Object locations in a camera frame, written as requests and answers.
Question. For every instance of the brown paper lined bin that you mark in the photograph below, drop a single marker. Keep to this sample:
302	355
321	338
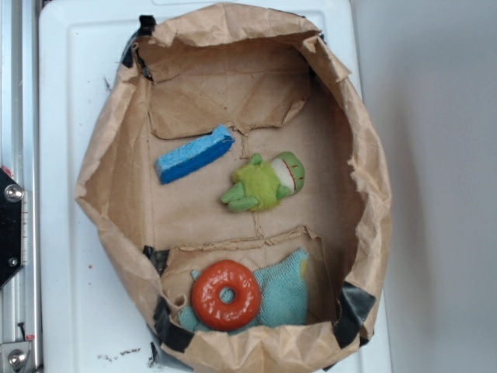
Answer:
274	83

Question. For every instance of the black metal bracket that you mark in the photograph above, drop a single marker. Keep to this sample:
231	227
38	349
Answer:
11	225

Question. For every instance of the green plush frog toy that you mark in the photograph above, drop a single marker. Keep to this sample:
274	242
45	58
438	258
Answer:
260	185

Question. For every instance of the light blue knitted cloth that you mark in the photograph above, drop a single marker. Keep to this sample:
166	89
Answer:
284	296

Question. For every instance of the blue sponge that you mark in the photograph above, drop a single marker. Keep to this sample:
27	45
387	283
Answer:
193	155

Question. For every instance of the white plastic tray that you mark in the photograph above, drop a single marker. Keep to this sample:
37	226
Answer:
89	317

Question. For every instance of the aluminium frame rail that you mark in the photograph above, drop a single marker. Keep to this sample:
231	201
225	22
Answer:
21	316

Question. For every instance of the orange toy donut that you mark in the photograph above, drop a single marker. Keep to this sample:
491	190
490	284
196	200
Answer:
226	296

